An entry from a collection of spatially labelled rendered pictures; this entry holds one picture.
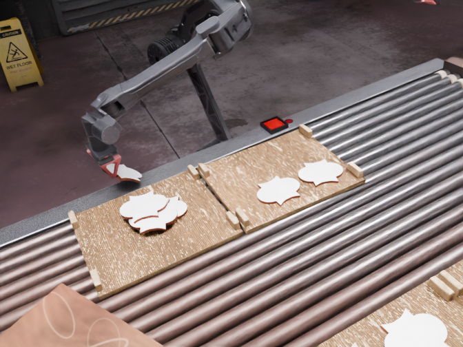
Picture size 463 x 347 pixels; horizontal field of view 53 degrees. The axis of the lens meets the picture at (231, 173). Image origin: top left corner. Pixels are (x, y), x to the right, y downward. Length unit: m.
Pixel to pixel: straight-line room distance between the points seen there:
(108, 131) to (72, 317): 0.52
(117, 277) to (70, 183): 2.11
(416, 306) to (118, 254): 0.76
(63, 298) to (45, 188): 2.27
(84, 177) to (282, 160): 2.02
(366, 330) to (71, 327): 0.62
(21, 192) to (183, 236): 2.23
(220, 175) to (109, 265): 0.46
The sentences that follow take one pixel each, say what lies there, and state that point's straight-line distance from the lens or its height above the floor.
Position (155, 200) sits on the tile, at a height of 0.97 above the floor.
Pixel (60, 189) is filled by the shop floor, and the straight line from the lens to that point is 3.31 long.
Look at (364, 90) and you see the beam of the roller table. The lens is 1.98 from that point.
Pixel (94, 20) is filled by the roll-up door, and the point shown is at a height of 0.09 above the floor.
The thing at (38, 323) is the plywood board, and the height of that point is 1.04.
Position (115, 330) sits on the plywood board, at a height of 1.04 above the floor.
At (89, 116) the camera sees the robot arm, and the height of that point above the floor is 1.20.
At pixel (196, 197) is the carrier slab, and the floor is 0.94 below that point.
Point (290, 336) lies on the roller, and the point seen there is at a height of 0.91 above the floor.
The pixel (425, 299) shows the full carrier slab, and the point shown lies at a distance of 1.18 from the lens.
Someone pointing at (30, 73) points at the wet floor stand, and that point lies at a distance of 4.82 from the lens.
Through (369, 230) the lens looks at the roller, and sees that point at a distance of 1.34.
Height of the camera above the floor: 1.84
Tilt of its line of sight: 37 degrees down
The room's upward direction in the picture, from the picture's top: 7 degrees counter-clockwise
